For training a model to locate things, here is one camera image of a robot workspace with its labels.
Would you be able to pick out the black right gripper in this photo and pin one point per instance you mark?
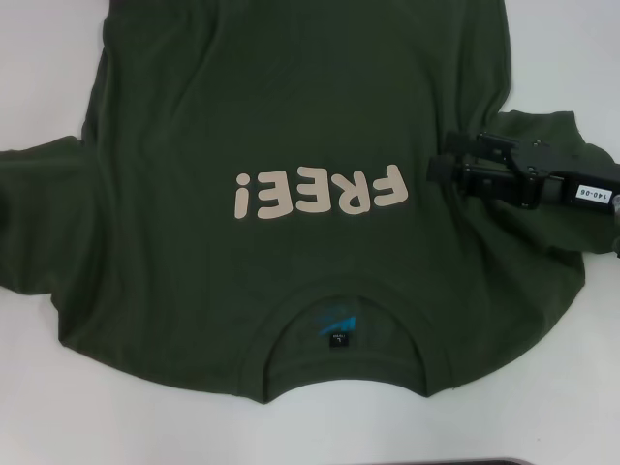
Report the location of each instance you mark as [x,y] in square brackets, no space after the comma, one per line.
[557,174]

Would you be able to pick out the dark green FREE t-shirt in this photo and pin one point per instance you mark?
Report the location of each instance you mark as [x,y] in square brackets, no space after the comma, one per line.
[290,97]

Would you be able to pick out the dark rounded panel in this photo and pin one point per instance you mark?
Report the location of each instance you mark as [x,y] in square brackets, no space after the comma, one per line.
[489,461]

